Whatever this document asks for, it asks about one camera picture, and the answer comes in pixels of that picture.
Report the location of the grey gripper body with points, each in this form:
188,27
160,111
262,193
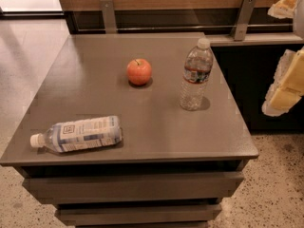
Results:
299,21

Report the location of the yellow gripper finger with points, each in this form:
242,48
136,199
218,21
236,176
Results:
287,88
282,9

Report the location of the blue labelled plastic bottle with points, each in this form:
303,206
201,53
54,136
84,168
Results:
80,135

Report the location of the clear plastic water bottle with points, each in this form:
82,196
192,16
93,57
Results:
197,68

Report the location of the red apple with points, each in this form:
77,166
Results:
139,72

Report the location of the grey drawer cabinet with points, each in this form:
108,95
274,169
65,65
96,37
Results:
172,167

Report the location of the right metal bracket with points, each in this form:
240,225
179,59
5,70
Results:
243,18

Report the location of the metal bracket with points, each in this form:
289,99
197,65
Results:
243,18
108,13

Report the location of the left metal bracket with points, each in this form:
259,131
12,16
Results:
108,13

